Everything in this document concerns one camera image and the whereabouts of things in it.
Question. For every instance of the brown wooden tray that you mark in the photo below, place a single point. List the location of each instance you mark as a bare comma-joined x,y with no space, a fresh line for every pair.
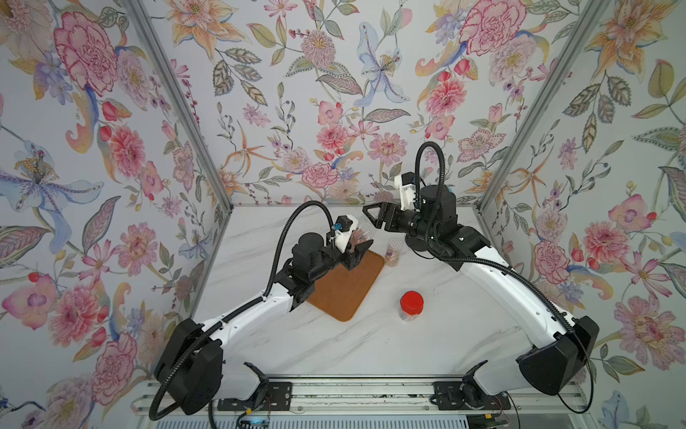
341,292

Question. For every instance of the wrist white camera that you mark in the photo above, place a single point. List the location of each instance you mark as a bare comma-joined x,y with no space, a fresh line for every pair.
343,229
405,184

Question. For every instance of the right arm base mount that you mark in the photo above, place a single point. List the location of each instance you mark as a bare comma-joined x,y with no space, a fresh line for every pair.
466,395

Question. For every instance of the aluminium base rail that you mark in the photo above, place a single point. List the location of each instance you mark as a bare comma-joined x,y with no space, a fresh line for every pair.
403,396

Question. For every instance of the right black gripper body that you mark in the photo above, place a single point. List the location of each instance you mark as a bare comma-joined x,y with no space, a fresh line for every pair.
397,217

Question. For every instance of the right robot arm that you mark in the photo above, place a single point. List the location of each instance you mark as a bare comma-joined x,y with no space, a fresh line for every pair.
559,345

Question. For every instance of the red lid jar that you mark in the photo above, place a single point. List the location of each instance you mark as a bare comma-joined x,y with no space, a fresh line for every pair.
411,305

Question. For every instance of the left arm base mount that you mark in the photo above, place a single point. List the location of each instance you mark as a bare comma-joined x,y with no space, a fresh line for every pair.
247,388

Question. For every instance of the clear patterned lid jar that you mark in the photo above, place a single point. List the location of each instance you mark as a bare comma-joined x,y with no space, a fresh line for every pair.
393,251

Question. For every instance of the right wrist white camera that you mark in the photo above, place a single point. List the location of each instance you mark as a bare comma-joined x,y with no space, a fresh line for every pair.
405,184

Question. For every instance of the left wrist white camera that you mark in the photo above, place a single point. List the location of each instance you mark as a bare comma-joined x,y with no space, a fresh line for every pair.
343,229

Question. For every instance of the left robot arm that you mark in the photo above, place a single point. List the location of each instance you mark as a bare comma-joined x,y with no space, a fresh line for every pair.
193,371

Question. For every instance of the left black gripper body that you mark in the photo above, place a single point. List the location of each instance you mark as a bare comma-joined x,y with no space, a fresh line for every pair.
348,249

